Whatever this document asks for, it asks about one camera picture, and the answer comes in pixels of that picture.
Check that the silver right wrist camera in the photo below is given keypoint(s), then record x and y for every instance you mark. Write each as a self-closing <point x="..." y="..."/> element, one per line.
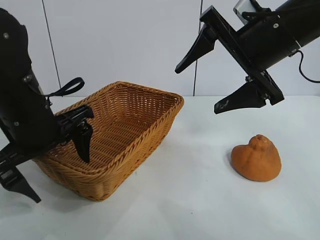
<point x="241" y="8"/>

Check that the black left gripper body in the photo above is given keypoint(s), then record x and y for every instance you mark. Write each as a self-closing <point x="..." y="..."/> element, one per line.
<point x="27" y="125"/>

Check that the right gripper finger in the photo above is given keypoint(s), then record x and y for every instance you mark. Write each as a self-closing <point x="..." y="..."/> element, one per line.
<point x="200" y="48"/>
<point x="242" y="100"/>

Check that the orange citrus fruit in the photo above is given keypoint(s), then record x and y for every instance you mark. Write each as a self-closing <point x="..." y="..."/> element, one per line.
<point x="255" y="162"/>

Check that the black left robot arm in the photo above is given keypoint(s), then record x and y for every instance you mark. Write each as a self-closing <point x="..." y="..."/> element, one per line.
<point x="12" y="50"/>

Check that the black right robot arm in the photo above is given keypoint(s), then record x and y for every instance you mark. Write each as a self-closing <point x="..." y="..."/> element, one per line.
<point x="305" y="20"/>

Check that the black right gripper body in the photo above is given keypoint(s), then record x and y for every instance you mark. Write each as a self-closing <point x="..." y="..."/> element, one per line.
<point x="262" y="42"/>

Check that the brown woven wicker basket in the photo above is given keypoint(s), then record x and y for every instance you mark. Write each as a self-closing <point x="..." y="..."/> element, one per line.
<point x="130" y="130"/>

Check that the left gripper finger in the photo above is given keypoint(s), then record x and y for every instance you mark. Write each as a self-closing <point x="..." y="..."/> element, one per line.
<point x="83" y="142"/>
<point x="21" y="183"/>

